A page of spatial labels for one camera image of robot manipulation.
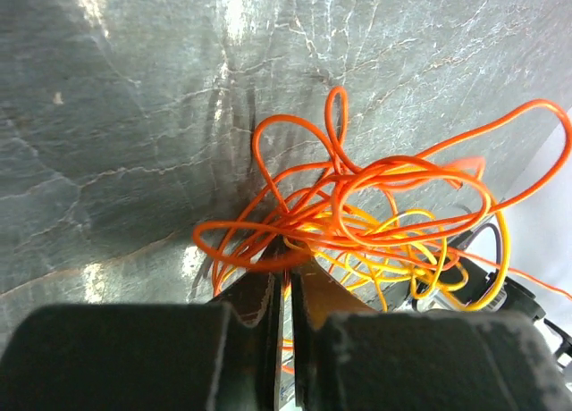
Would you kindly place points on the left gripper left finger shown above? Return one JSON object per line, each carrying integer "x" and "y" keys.
{"x": 142, "y": 333}

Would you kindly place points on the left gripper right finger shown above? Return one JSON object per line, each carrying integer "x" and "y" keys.
{"x": 347, "y": 356}

